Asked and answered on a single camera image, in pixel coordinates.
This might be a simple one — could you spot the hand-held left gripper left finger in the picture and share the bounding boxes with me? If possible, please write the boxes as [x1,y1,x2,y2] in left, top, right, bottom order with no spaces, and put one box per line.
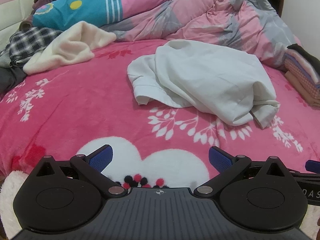
[32,144,127,197]

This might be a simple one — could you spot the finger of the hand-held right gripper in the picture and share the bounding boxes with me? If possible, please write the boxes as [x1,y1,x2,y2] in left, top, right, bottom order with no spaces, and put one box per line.
[305,160,320,173]

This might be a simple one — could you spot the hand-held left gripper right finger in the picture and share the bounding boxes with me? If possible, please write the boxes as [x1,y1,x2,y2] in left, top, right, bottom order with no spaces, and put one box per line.
[194,146,292,197]

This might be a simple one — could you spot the stack of folded clothes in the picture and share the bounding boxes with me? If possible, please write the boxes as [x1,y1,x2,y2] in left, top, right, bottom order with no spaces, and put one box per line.
[285,64,320,107]

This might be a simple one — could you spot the pink floral blanket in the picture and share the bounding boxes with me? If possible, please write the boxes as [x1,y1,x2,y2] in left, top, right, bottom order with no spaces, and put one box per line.
[0,38,320,193]

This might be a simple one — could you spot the lilac folded garment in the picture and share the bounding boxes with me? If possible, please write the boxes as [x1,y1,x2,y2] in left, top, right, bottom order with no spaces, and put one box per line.
[285,57,320,85]

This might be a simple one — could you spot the white fluffy cloth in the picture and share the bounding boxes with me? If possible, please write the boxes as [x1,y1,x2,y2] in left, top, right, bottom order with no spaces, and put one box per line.
[0,170,33,240]

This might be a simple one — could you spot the pale pink folded garment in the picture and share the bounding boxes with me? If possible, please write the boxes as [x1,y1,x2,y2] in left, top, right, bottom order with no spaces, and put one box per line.
[286,49,320,80]

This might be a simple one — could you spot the cream fleece garment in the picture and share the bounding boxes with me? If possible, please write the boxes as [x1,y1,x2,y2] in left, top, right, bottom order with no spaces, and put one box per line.
[23,21,117,75]

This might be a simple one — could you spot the dark grey garment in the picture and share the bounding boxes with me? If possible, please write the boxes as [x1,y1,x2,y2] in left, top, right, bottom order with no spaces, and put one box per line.
[0,55,27,98]

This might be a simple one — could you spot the pink grey quilt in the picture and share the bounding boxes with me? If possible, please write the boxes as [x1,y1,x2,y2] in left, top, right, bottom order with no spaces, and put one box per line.
[101,0,303,68]

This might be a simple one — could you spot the black white plaid shirt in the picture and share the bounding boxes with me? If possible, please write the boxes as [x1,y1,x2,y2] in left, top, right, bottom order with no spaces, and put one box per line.
[0,26,64,68]

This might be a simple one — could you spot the blue pink cartoon pillow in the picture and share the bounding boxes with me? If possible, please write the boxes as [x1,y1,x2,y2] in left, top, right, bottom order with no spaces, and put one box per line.
[31,0,200,29]

